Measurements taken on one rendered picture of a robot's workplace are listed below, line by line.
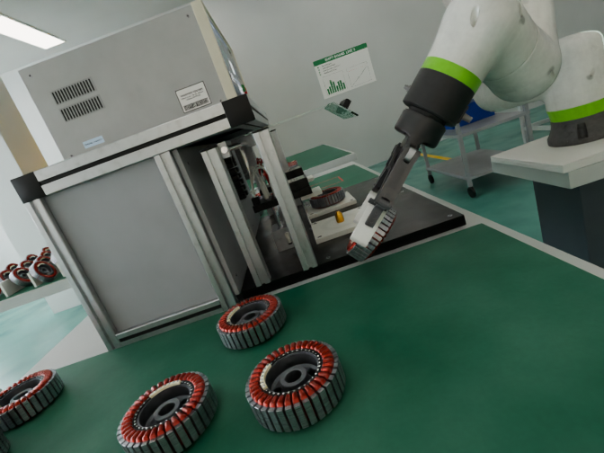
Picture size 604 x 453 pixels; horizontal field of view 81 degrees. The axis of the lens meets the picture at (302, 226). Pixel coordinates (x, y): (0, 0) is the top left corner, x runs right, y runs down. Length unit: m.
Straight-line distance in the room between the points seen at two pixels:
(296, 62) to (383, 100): 1.56
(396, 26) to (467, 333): 6.32
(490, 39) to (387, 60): 5.92
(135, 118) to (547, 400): 0.79
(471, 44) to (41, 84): 0.78
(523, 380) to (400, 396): 0.11
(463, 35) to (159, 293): 0.68
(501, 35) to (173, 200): 0.57
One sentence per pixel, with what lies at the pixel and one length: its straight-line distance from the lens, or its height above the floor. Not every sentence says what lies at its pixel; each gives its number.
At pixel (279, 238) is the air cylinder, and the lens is 0.86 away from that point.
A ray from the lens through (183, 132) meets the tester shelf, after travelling 0.67.
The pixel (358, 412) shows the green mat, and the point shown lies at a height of 0.75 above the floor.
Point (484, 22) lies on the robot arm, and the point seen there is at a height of 1.08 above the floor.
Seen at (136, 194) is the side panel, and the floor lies 1.02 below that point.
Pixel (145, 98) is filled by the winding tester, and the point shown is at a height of 1.19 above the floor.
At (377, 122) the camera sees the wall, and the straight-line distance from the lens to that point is 6.38.
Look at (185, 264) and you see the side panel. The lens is 0.73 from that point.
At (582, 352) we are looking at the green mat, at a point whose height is 0.75.
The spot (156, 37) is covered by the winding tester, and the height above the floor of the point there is 1.28.
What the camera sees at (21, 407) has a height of 0.78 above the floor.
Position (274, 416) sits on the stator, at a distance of 0.41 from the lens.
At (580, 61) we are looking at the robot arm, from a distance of 1.10.
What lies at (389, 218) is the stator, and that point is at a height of 0.85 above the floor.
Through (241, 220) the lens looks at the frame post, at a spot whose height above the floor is 0.91.
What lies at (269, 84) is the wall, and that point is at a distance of 6.23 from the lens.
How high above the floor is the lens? 1.03
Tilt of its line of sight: 15 degrees down
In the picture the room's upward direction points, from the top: 20 degrees counter-clockwise
